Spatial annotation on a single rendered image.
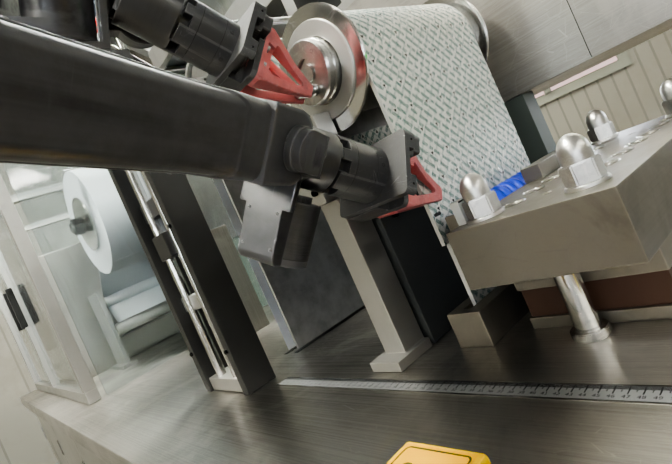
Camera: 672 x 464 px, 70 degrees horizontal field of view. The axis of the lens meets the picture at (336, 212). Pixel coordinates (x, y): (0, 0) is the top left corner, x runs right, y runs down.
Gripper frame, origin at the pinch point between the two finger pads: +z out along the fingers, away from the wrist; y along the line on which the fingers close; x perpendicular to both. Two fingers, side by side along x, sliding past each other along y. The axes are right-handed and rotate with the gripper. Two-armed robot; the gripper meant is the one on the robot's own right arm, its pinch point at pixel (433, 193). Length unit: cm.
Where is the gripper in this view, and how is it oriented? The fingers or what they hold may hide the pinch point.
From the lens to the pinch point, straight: 54.4
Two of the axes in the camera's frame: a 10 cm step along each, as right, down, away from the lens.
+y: 5.9, -2.5, -7.7
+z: 8.1, 1.8, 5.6
